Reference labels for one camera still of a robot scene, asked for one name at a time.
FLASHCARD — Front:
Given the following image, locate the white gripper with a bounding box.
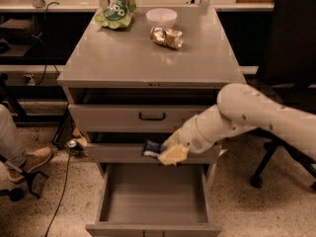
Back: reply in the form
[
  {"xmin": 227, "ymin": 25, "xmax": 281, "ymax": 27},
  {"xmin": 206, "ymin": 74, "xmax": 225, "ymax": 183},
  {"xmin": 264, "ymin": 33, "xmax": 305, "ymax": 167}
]
[{"xmin": 158, "ymin": 115, "xmax": 215, "ymax": 166}]

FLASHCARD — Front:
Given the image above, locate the blue rxbar blueberry bar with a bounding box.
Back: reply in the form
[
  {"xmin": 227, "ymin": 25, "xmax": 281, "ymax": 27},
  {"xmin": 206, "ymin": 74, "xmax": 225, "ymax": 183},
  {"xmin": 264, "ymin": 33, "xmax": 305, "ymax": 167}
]
[{"xmin": 141, "ymin": 140, "xmax": 164, "ymax": 158}]

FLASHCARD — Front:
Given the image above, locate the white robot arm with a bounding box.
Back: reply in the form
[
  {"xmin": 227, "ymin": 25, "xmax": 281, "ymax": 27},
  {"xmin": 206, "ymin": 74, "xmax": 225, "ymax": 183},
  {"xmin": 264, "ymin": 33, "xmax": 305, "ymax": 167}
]
[{"xmin": 158, "ymin": 83, "xmax": 316, "ymax": 165}]

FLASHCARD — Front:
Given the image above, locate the grey open bottom drawer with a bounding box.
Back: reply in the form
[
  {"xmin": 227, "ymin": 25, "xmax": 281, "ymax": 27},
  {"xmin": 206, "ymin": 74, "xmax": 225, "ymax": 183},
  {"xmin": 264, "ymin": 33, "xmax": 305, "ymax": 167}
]
[{"xmin": 86, "ymin": 164, "xmax": 221, "ymax": 237}]

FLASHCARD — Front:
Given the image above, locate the grey drawer cabinet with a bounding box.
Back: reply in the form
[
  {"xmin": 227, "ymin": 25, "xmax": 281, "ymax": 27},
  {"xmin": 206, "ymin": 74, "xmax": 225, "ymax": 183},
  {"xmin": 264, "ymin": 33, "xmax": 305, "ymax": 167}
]
[{"xmin": 56, "ymin": 5, "xmax": 248, "ymax": 184}]

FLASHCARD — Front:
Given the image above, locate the grey middle drawer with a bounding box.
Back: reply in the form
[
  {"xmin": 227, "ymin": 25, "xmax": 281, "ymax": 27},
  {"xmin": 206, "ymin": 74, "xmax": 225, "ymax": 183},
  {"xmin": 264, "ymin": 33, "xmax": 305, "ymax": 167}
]
[{"xmin": 86, "ymin": 143, "xmax": 221, "ymax": 164}]

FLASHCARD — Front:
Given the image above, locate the grey top drawer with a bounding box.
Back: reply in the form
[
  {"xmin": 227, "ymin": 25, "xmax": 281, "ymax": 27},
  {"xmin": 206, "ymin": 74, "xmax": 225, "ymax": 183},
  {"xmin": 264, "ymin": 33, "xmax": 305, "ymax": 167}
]
[{"xmin": 69, "ymin": 104, "xmax": 205, "ymax": 132}]

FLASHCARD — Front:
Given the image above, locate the silver can on floor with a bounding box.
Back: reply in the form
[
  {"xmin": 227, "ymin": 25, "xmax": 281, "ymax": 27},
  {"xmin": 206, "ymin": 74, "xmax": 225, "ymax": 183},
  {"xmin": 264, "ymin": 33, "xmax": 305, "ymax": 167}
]
[{"xmin": 66, "ymin": 139, "xmax": 78, "ymax": 150}]

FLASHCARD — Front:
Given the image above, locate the crushed gold soda can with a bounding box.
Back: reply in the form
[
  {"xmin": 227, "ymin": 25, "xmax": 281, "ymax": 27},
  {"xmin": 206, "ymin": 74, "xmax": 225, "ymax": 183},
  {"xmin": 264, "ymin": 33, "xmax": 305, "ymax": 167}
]
[{"xmin": 150, "ymin": 27, "xmax": 184, "ymax": 49}]

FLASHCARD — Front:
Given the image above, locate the white bowl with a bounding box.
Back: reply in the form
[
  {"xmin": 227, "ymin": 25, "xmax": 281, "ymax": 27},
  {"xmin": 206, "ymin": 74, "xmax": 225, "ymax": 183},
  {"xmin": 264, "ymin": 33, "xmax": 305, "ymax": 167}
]
[{"xmin": 146, "ymin": 8, "xmax": 178, "ymax": 28}]

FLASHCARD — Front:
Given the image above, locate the black office chair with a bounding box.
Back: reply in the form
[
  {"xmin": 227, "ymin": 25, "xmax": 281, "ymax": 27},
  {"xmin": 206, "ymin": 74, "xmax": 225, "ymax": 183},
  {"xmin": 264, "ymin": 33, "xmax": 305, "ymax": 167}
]
[{"xmin": 243, "ymin": 0, "xmax": 316, "ymax": 190}]

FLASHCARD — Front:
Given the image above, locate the green chip bag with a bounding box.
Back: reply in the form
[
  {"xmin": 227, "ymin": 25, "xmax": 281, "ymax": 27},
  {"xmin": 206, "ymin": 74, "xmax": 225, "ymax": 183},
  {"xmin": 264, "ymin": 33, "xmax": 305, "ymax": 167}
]
[{"xmin": 94, "ymin": 0, "xmax": 136, "ymax": 30}]

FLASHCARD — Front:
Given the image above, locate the tan shoe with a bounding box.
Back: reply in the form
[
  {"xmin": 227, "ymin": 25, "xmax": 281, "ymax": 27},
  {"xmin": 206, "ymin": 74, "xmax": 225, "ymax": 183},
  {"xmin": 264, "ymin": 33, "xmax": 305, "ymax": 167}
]
[{"xmin": 7, "ymin": 147, "xmax": 52, "ymax": 173}]

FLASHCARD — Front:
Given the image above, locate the light trouser leg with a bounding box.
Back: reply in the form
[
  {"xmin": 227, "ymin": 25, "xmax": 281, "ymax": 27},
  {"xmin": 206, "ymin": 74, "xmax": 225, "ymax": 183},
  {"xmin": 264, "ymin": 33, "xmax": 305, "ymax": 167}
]
[{"xmin": 0, "ymin": 105, "xmax": 27, "ymax": 167}]

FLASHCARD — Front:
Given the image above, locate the black chair base left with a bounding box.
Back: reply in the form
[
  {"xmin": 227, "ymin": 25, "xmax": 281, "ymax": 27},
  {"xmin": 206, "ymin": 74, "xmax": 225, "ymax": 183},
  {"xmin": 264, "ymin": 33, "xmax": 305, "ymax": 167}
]
[{"xmin": 0, "ymin": 155, "xmax": 49, "ymax": 202}]

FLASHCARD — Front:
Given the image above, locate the black floor cable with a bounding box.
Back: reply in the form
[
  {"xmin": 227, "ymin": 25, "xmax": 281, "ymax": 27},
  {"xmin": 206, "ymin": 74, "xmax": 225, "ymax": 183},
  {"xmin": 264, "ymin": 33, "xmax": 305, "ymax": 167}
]
[{"xmin": 43, "ymin": 151, "xmax": 73, "ymax": 237}]

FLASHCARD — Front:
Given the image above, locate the wall power outlet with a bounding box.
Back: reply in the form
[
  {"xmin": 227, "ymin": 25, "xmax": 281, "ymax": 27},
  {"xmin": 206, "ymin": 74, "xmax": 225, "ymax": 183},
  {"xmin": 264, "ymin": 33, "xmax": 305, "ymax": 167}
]
[{"xmin": 24, "ymin": 75, "xmax": 36, "ymax": 86}]

